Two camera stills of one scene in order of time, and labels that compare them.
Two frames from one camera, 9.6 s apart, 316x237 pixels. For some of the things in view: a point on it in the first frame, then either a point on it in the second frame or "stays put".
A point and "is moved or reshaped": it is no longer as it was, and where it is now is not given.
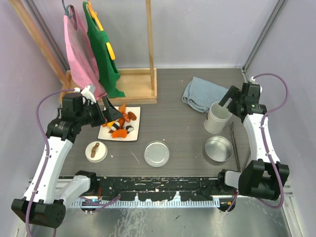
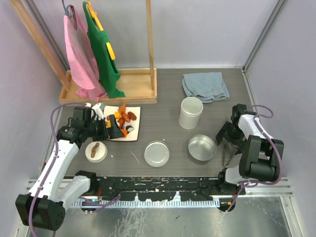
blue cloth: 200,94 is moved or reshaped
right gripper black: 230,94 to 220,134
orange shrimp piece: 122,108 stays put
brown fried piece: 132,115 stays put
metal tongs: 235,144 is moved or reshaped
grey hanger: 67,12 stays put
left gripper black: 110,113 to 113,132
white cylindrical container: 217,116 to 191,108
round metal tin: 218,148 to 202,147
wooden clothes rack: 137,85 stays put
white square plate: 133,136 stays put
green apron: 107,69 stays put
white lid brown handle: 96,151 stays put
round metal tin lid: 156,153 stays put
